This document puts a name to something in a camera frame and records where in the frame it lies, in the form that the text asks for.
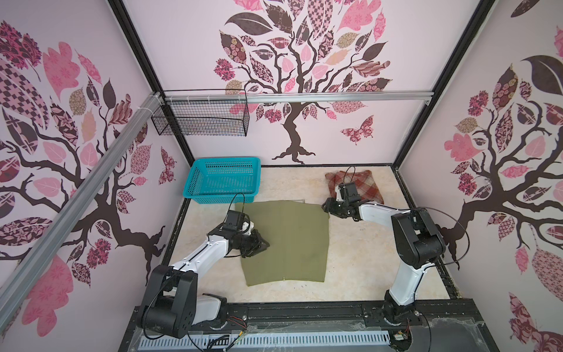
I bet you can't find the red plaid skirt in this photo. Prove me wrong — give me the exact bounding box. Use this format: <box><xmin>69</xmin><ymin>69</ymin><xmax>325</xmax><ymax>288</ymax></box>
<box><xmin>325</xmin><ymin>170</ymin><xmax>384</xmax><ymax>204</ymax></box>

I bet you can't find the olive green skirt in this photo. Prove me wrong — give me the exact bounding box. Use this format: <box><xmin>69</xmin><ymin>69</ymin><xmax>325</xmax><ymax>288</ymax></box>
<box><xmin>236</xmin><ymin>200</ymin><xmax>329</xmax><ymax>286</ymax></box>

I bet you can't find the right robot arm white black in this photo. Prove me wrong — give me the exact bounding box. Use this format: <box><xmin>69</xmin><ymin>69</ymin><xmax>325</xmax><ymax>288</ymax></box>
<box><xmin>322</xmin><ymin>183</ymin><xmax>446</xmax><ymax>326</ymax></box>

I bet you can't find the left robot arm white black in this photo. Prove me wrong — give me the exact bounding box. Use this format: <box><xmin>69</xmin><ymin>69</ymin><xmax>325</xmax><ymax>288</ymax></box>
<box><xmin>136</xmin><ymin>211</ymin><xmax>270</xmax><ymax>339</ymax></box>

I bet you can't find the teal plastic basket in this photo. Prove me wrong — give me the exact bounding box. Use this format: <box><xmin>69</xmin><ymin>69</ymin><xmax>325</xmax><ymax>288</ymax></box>
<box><xmin>183</xmin><ymin>157</ymin><xmax>261</xmax><ymax>205</ymax></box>

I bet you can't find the white slotted cable duct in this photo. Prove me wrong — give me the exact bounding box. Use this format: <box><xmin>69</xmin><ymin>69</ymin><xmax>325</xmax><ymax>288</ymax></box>
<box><xmin>137</xmin><ymin>331</ymin><xmax>390</xmax><ymax>351</ymax></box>

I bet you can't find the black wire basket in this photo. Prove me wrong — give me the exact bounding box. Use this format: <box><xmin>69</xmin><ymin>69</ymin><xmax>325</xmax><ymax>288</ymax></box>
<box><xmin>151</xmin><ymin>88</ymin><xmax>250</xmax><ymax>137</ymax></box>

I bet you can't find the aluminium rail back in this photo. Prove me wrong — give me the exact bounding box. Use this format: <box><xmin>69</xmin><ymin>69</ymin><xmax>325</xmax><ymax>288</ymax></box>
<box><xmin>166</xmin><ymin>91</ymin><xmax>434</xmax><ymax>104</ymax></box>

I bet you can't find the aluminium rail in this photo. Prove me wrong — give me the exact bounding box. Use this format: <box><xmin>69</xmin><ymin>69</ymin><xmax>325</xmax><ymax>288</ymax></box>
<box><xmin>1</xmin><ymin>92</ymin><xmax>161</xmax><ymax>329</ymax></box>
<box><xmin>166</xmin><ymin>91</ymin><xmax>434</xmax><ymax>104</ymax></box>

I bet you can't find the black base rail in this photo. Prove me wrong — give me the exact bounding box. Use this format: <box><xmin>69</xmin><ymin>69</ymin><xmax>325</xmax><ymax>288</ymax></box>
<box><xmin>118</xmin><ymin>299</ymin><xmax>499</xmax><ymax>351</ymax></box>

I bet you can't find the aluminium rail left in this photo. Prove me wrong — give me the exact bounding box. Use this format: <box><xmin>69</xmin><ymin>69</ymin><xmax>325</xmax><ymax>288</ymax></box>
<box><xmin>1</xmin><ymin>92</ymin><xmax>161</xmax><ymax>329</ymax></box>

